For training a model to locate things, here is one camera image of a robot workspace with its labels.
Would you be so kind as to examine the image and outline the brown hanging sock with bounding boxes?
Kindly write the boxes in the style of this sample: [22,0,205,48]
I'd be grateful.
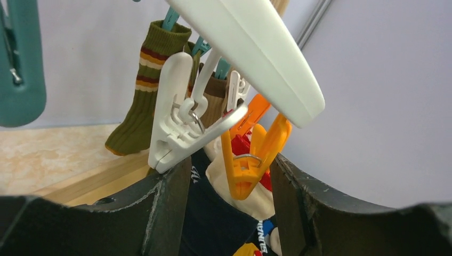
[186,54,229,128]

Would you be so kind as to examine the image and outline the orange clothes clip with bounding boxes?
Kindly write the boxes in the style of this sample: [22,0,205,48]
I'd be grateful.
[221,114,292,201]

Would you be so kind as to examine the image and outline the white clothes clip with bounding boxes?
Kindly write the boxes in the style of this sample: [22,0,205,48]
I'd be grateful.
[148,50,248,173]

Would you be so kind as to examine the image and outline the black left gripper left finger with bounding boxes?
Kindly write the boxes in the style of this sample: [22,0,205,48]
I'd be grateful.
[1,158,191,255]

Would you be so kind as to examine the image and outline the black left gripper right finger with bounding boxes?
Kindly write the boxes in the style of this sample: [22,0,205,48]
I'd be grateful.
[270,155,451,255]

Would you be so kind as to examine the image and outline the teal clothes clip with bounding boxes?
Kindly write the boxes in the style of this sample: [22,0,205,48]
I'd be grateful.
[1,1,46,128]

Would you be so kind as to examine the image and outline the white round clip hanger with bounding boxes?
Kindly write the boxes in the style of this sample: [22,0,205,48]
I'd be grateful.
[169,0,325,128]

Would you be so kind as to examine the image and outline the navy white red hanging sock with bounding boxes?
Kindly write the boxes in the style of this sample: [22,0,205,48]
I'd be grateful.
[178,138,282,255]

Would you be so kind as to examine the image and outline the wooden hanger rack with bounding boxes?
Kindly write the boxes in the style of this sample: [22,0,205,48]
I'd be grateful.
[35,0,290,207]

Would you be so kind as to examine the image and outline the olive striped hanging sock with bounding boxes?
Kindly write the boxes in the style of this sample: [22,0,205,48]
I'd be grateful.
[104,20,192,156]

